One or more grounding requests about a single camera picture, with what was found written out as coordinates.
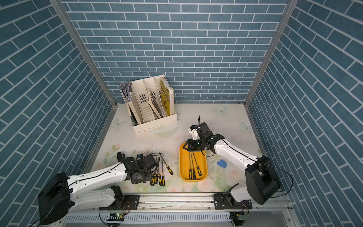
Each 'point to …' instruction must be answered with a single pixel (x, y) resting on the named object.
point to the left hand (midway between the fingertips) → (151, 179)
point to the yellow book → (167, 92)
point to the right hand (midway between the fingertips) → (186, 147)
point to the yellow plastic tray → (201, 158)
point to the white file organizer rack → (145, 108)
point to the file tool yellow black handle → (190, 169)
